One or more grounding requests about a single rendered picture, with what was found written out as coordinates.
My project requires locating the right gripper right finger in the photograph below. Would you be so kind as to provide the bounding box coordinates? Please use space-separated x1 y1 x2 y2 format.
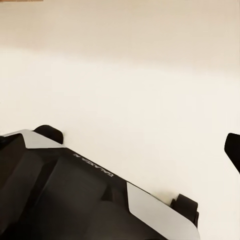
224 133 240 173

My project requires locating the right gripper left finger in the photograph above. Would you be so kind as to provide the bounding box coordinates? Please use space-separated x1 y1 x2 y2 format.
0 133 26 193

